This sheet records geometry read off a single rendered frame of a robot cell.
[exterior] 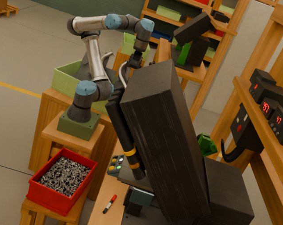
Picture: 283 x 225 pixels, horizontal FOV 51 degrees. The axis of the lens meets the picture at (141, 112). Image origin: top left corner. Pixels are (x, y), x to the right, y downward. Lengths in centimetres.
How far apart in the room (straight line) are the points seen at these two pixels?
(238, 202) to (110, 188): 63
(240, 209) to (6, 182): 202
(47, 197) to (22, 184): 130
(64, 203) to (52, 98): 117
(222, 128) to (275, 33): 67
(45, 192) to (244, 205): 85
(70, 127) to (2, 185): 105
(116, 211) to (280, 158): 78
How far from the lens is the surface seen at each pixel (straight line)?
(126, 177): 127
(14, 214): 255
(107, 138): 235
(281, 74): 150
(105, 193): 151
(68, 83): 244
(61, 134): 190
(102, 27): 169
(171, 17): 788
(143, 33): 165
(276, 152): 103
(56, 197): 145
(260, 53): 191
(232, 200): 124
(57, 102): 242
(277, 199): 138
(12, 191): 270
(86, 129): 185
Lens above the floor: 192
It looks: 26 degrees down
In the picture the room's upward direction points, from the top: 20 degrees clockwise
